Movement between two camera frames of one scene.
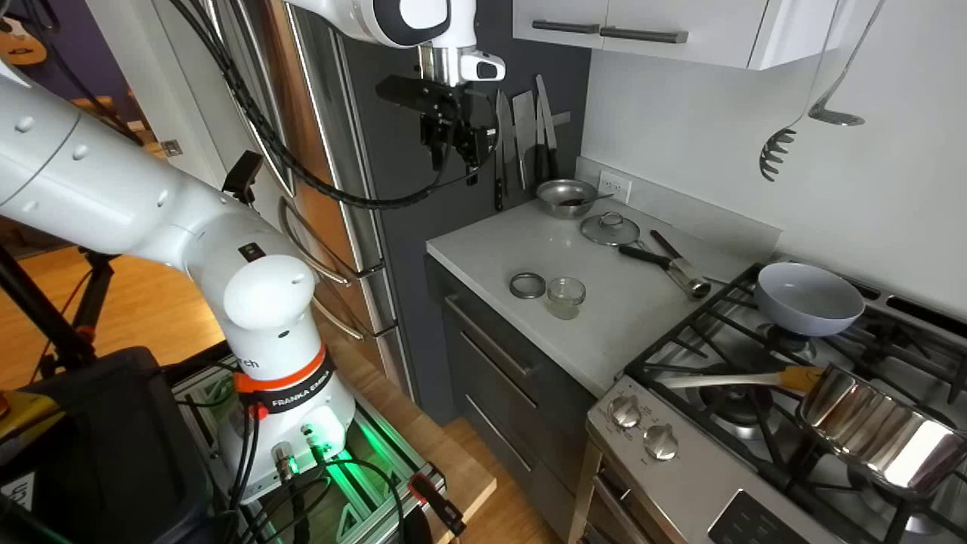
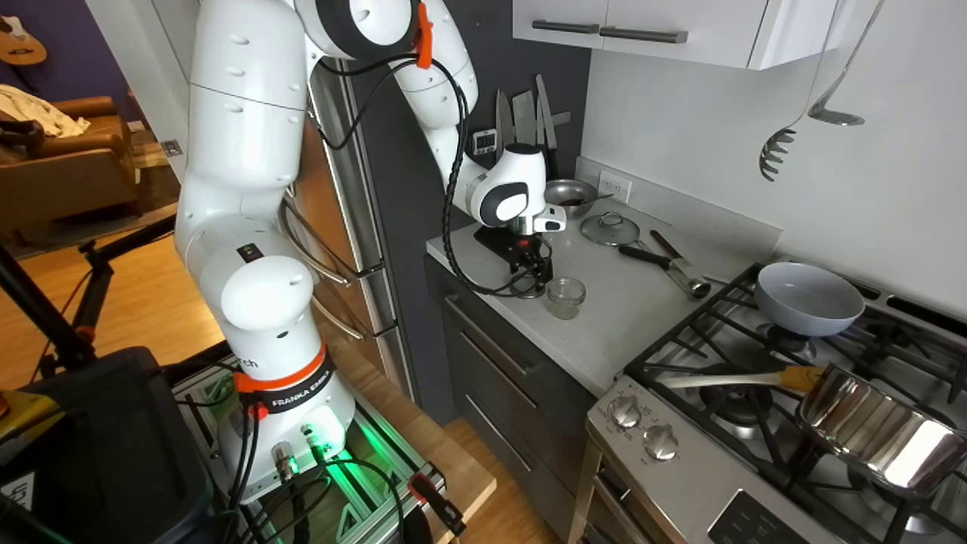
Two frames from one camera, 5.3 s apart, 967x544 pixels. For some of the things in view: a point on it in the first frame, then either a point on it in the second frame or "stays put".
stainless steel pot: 879,433 stays put
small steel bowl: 565,198 stays put
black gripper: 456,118 → 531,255
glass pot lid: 612,227 stays put
